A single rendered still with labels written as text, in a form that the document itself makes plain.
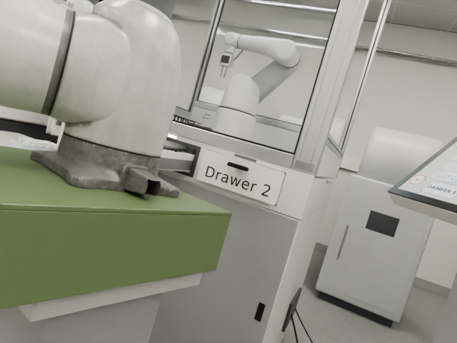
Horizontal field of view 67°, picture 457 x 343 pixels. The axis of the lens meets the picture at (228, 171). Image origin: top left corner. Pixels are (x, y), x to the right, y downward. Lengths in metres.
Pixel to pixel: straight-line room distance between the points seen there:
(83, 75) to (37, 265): 0.24
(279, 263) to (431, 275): 3.55
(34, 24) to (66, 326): 0.39
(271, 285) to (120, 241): 0.80
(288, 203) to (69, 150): 0.75
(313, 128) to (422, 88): 3.50
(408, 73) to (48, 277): 4.40
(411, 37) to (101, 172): 4.39
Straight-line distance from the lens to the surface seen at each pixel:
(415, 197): 1.01
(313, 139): 1.12
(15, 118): 1.87
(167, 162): 1.10
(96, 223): 0.42
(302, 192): 1.12
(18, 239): 0.39
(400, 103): 4.49
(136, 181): 0.50
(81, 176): 0.49
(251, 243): 1.17
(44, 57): 0.50
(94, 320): 0.58
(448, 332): 1.05
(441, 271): 4.62
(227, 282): 1.23
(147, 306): 0.63
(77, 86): 0.51
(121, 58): 0.52
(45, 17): 0.52
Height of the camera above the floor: 0.97
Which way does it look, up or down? 5 degrees down
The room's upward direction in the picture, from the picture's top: 16 degrees clockwise
